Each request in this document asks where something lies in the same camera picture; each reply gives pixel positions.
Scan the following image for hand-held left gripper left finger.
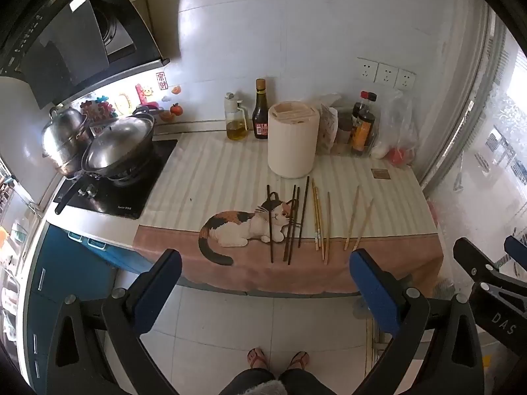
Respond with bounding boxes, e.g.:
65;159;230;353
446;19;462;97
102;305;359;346
47;248;183;395

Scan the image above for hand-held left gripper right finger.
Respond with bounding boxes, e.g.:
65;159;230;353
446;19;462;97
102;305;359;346
349;249;483;395

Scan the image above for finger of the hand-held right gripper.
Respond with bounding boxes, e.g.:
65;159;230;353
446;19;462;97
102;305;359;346
453;237;527;286
503;235;527;276

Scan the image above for painted tip wooden chopstick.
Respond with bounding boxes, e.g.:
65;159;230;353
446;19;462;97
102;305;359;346
311;178;319;251
315;186;326;261

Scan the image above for dark brown chopstick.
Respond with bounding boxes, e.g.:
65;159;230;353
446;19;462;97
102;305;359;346
288;186;300;266
266;184;274;263
283;184;297;261
298;176;310;249

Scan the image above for cream round utensil holder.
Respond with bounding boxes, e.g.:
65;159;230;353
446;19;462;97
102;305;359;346
267;101;321;179

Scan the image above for plain wooden chopstick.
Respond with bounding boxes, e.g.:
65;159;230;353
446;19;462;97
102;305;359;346
344;185;360;251
353;198;374;252

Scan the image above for black glass gas stove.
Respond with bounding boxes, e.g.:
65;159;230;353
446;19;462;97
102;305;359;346
53;139;179;220

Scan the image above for person's right foot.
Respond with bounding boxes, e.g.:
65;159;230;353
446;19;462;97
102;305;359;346
288;351;309;371

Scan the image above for person's foot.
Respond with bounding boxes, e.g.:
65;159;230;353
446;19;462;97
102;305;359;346
288;351;309;371
247;348;268;370

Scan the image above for blue kitchen cabinet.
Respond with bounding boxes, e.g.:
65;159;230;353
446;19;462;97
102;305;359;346
25;222;153;379

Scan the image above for person's dark trousers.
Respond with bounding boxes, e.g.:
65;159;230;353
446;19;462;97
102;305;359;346
218;368;326;395

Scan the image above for person's left foot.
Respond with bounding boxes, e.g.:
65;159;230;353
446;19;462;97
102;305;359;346
247;348;268;370

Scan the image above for small red packet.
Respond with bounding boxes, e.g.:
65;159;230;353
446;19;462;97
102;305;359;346
389;147;414;166

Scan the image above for striped cat print cloth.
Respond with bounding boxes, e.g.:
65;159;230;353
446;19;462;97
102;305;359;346
132;132;444;296

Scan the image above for grey fluffy fabric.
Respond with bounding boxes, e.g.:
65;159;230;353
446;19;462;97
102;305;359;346
245;380;287;395

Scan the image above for steel pot with lid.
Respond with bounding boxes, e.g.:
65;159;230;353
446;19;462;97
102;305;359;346
55;107;159;215

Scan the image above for white plastic bag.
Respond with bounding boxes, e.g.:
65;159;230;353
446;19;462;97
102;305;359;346
371;91;416;167

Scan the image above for red cap sauce bottle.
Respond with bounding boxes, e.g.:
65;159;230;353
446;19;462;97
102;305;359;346
351;91;376;157

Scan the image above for cluttered side shelf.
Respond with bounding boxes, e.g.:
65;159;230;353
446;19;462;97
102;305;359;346
0;160;29;342

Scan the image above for steel wok lid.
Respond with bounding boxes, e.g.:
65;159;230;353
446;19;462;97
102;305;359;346
82;116;155;171

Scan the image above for brown spice jar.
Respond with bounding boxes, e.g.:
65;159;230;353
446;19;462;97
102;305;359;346
337;111;355;145

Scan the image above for steel steamer pot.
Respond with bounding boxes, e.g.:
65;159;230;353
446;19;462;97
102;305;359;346
41;106;89;175

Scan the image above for colourful floral rack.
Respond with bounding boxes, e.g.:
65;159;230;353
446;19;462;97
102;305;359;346
80;96;114;124

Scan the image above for clear plastic bag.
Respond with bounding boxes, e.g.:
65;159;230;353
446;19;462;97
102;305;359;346
317;92;343;110

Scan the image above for black range hood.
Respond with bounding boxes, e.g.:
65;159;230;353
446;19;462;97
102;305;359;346
0;0;170;110

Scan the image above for glass window with frame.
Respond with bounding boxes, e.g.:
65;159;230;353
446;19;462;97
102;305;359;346
420;8;527;239

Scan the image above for white wall socket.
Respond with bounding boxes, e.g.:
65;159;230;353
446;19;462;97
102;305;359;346
396;68;416;90
377;63;399;87
356;58;378;83

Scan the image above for pink cartoon wall hook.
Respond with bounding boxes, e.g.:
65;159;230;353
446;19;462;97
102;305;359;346
136;84;159;110

